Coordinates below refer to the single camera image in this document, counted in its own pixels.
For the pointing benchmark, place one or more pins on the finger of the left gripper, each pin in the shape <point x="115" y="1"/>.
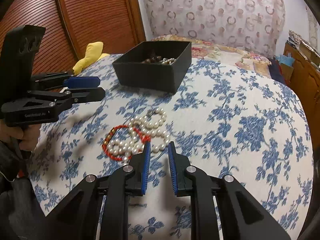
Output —
<point x="82" y="82"/>
<point x="84" y="95"/>

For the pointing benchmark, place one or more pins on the cardboard box on cabinet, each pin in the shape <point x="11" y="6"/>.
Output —
<point x="311" y="54"/>

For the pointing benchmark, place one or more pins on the left hand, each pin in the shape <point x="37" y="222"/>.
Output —
<point x="28" y="137"/>

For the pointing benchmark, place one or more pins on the black jewelry box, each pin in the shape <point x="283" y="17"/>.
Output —
<point x="157" y="65"/>

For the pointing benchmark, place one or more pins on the blue floral white quilt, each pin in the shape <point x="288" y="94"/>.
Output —
<point x="226" y="120"/>

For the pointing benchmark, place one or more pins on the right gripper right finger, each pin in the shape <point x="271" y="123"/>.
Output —
<point x="180" y="168"/>

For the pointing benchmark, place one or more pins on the wooden slatted wardrobe door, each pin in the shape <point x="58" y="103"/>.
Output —
<point x="73" y="24"/>

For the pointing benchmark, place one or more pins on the wooden sideboard cabinet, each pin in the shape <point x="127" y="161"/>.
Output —
<point x="305" y="83"/>

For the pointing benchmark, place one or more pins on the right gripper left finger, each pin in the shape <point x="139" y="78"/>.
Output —
<point x="137" y="184"/>

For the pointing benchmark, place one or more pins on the blue tissue box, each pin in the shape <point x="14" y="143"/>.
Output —
<point x="287" y="60"/>

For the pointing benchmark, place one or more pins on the floral pink bed blanket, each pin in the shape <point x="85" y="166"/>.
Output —
<point x="223" y="54"/>

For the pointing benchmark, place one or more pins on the yellow Pikachu plush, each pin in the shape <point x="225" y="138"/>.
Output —
<point x="93" y="53"/>

